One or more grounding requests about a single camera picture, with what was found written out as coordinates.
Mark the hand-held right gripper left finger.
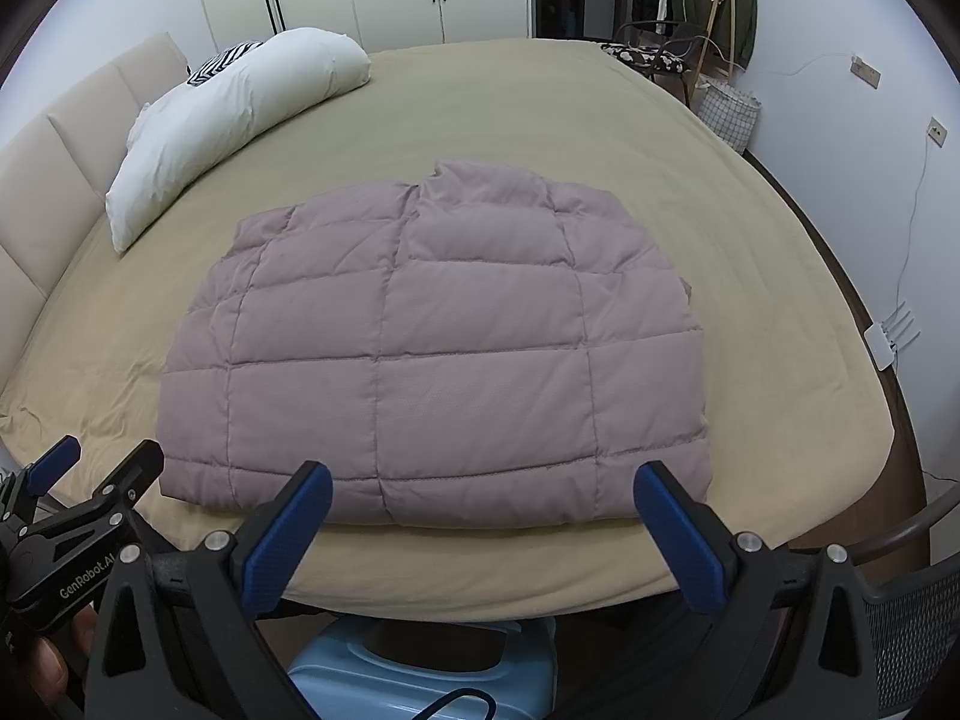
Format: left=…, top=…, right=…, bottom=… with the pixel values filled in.
left=86, top=460, right=335, bottom=720

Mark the thin white wall cable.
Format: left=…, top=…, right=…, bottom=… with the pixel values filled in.
left=756, top=51, right=856, bottom=80

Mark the green hanging jacket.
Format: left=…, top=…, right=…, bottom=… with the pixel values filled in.
left=671, top=0, right=758, bottom=70

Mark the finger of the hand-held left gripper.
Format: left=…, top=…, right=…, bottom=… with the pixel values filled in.
left=22, top=441, right=164, bottom=542
left=0, top=435, right=82, bottom=527

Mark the wooden coat rack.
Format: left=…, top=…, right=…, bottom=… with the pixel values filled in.
left=688, top=0, right=742, bottom=104

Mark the light blue suitcase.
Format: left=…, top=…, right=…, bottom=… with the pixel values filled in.
left=289, top=615, right=560, bottom=720

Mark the black and white striped pillow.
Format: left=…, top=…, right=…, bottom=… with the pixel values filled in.
left=185, top=41, right=265, bottom=89

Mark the beige padded headboard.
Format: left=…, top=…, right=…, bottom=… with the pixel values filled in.
left=0, top=34, right=188, bottom=391

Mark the white wifi router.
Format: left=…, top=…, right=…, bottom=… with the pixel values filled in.
left=864, top=300, right=920, bottom=372

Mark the pink quilted puffer coat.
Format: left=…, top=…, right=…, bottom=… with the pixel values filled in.
left=157, top=159, right=713, bottom=530

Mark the bed with beige sheet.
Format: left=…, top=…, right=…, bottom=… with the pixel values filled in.
left=0, top=36, right=897, bottom=623

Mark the white power cable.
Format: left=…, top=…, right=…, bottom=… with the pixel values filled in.
left=895, top=141, right=940, bottom=316

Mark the long white pillow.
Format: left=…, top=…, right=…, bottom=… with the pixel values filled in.
left=105, top=28, right=372, bottom=254

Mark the white checkered laundry basket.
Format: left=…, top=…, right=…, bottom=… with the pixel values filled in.
left=697, top=79, right=763, bottom=155

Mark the black cable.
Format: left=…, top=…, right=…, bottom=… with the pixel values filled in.
left=418, top=686, right=497, bottom=720

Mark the person's left hand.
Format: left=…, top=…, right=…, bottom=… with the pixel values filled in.
left=28, top=604, right=100, bottom=700

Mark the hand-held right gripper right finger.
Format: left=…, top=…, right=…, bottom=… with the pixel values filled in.
left=632, top=460, right=901, bottom=720

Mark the black mesh office chair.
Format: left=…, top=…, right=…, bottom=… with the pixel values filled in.
left=847, top=484, right=960, bottom=720

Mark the chair with patterned cushion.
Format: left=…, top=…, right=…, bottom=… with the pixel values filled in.
left=600, top=21, right=713, bottom=92

